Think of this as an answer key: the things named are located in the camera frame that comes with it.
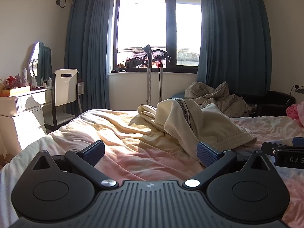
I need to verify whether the black leather sofa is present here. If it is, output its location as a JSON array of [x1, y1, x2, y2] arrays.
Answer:
[[237, 91, 296, 117]]

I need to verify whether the black framed window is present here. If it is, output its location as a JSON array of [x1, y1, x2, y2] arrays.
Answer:
[[112, 0, 202, 74]]

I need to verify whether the wall power outlet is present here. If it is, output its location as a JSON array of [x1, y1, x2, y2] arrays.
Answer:
[[293, 85, 304, 94]]

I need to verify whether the hot pink fluffy cloth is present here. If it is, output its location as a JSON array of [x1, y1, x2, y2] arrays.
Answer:
[[286, 102, 304, 127]]

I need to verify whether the pastel bed sheet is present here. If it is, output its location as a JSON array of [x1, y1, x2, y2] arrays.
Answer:
[[1, 110, 303, 227]]

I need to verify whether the white drawer dresser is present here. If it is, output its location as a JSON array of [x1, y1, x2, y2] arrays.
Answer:
[[1, 89, 51, 156]]

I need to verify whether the left teal curtain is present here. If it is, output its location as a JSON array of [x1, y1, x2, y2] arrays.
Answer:
[[64, 0, 110, 111]]

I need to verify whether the orange gift box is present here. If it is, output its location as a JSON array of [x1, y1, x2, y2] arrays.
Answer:
[[1, 86, 30, 97]]

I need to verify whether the white black chair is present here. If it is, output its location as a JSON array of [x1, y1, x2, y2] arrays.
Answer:
[[44, 68, 78, 131]]

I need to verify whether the garment steamer stand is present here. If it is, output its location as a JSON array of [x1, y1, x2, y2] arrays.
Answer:
[[141, 44, 172, 106]]

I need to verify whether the beige quilted jacket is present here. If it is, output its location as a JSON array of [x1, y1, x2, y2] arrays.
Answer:
[[184, 81, 252, 118]]

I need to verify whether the right teal curtain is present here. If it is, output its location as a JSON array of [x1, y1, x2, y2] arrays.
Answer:
[[197, 0, 272, 95]]

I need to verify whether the wavy vanity mirror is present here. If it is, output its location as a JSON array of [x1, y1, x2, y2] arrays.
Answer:
[[27, 42, 53, 86]]

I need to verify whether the teal curtain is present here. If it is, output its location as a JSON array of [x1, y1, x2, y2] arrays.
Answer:
[[197, 0, 272, 95], [64, 0, 110, 111]]

